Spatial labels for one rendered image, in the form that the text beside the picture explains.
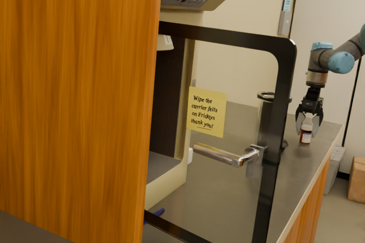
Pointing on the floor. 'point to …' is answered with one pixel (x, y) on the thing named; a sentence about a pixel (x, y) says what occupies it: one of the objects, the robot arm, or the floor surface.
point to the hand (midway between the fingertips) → (306, 133)
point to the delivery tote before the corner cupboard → (339, 152)
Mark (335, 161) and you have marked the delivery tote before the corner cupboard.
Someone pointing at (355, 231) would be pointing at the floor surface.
